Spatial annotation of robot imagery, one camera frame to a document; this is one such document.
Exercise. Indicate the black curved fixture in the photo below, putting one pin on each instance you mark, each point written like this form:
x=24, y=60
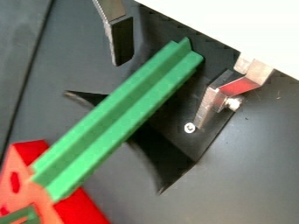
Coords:
x=168, y=150

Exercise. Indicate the green pentagon-head peg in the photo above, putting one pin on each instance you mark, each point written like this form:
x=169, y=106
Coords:
x=23, y=216

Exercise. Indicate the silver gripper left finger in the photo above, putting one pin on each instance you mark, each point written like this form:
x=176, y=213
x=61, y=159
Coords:
x=119, y=29

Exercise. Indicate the red shape-sorter block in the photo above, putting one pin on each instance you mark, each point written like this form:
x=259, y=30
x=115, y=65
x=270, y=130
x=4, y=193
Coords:
x=19, y=192

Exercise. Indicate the green star-profile bar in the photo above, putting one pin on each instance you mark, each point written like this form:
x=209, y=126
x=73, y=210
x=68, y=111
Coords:
x=75, y=156

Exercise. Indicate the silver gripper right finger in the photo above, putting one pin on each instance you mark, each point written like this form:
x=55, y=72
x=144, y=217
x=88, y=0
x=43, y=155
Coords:
x=223, y=93

